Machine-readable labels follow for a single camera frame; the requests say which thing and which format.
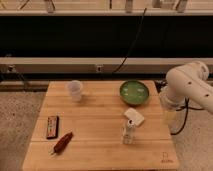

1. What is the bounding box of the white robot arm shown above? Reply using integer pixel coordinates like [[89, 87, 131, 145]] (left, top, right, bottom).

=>
[[159, 61, 213, 114]]

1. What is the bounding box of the small clear plastic bottle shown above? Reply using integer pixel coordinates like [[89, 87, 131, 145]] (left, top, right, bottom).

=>
[[122, 120, 135, 144]]

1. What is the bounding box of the green bowl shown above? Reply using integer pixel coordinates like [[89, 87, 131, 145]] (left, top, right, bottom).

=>
[[119, 80, 149, 106]]

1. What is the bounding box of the translucent plastic cup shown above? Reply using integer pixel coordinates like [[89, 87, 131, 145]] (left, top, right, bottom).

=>
[[66, 80, 83, 102]]

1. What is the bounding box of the white rectangular sponge block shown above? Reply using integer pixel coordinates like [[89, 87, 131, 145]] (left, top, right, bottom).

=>
[[124, 108, 145, 126]]

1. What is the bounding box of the wooden cutting board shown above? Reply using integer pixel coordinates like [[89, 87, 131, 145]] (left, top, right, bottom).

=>
[[22, 81, 179, 171]]

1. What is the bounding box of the dark rectangular candy bar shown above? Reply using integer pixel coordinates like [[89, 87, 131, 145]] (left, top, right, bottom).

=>
[[46, 116, 59, 139]]

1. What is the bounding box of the black hanging cable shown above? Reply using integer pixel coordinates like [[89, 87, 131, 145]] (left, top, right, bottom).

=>
[[111, 7, 148, 74]]

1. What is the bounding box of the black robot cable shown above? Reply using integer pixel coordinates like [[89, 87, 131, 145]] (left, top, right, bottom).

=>
[[170, 98, 205, 136]]

